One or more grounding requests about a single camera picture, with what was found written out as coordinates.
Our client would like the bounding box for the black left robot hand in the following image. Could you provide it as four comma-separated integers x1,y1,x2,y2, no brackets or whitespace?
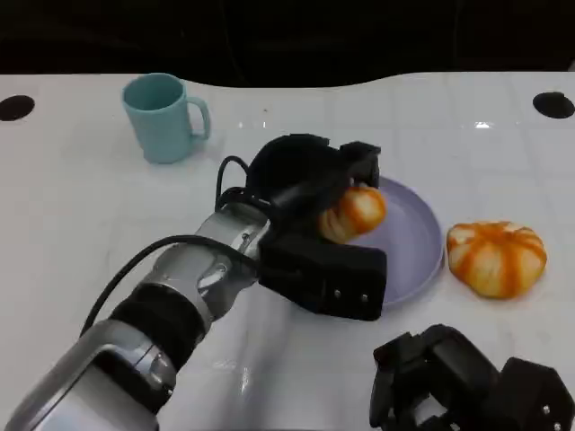
244,133,383,246

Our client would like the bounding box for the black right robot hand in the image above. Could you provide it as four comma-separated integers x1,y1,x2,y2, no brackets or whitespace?
368,323,503,431

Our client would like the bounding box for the orange white toy bread roll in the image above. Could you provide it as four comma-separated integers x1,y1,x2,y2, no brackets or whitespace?
317,185,388,244
446,220,548,300

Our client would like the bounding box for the lilac plate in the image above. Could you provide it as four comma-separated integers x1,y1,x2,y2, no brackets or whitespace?
346,176,445,311

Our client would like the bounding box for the pale green mug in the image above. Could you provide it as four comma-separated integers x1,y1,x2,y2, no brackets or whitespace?
121,73,212,165

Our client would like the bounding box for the short looped black cable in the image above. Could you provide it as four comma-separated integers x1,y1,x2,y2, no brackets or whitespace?
215,154,252,213

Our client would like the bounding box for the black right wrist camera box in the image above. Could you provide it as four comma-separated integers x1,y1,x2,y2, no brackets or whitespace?
491,356,575,431

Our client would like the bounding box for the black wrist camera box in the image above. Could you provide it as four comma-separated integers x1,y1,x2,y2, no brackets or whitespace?
491,356,575,431
257,226,389,322

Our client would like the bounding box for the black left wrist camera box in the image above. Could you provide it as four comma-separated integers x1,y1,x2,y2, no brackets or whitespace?
257,226,389,322

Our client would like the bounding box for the long black arm cable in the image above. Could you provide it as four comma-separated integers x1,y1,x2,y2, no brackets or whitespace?
79,234,258,339

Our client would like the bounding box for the black table cable hole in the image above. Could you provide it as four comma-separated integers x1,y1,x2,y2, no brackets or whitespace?
0,94,36,122
532,92,575,119

